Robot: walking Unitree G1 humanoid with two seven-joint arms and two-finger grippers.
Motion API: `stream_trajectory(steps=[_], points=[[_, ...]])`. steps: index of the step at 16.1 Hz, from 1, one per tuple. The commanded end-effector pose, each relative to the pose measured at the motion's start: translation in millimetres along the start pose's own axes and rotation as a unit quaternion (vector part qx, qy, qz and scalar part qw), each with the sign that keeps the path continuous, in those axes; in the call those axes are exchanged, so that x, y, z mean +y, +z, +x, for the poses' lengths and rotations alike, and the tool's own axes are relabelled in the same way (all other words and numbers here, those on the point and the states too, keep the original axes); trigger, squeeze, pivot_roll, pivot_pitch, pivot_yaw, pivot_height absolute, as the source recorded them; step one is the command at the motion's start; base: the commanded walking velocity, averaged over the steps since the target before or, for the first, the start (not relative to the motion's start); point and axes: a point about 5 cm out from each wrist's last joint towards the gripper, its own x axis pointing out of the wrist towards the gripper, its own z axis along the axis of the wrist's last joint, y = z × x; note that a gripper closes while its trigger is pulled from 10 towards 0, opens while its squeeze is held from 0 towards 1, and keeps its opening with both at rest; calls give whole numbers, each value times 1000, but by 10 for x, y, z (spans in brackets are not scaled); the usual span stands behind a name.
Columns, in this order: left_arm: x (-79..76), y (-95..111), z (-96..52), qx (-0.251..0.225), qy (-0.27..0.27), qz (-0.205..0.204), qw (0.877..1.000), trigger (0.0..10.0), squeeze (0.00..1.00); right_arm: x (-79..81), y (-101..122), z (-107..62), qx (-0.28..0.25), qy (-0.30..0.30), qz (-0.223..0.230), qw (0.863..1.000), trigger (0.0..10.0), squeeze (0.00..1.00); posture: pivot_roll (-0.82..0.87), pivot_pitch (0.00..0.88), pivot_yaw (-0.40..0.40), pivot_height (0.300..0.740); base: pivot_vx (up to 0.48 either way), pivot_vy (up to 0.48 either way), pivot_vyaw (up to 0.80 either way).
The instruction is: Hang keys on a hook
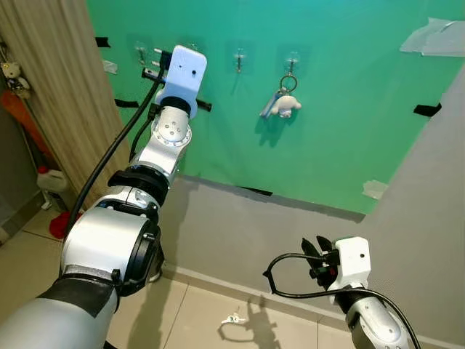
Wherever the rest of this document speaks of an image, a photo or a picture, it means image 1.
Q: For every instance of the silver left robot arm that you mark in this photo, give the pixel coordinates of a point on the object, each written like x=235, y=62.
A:
x=109, y=247

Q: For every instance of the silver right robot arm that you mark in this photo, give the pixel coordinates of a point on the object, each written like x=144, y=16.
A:
x=378, y=323

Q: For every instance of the grey blue key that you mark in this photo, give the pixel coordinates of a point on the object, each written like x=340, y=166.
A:
x=269, y=107

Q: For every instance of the small white tape patch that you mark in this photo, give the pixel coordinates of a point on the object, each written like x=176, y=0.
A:
x=109, y=67
x=374, y=189

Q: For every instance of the black tape strip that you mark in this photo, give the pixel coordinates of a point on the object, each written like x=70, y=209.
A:
x=125, y=103
x=256, y=191
x=102, y=41
x=427, y=109

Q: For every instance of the white plush charm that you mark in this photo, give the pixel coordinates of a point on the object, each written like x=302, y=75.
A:
x=289, y=106

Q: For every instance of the small white plastic piece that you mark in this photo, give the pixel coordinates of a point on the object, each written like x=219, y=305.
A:
x=231, y=318

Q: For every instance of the wood grain panel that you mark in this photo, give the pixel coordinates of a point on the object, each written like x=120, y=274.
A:
x=51, y=73

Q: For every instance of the white plastic jug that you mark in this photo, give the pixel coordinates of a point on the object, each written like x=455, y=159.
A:
x=51, y=185

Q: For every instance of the orange stick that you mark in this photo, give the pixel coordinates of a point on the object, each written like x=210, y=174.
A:
x=22, y=120

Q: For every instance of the red plastic object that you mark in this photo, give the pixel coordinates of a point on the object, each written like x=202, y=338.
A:
x=62, y=225

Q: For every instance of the small beige plush bear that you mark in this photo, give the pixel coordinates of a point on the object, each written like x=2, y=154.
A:
x=13, y=78

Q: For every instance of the large clear tape patch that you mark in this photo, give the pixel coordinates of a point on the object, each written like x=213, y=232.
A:
x=436, y=38

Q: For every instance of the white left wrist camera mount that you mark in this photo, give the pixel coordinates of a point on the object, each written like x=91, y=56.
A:
x=182, y=76

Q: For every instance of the clear wall hook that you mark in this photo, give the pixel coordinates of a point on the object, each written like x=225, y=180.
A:
x=239, y=58
x=141, y=52
x=292, y=59
x=192, y=45

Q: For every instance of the green wall board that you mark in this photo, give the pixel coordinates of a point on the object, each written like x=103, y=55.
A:
x=341, y=109

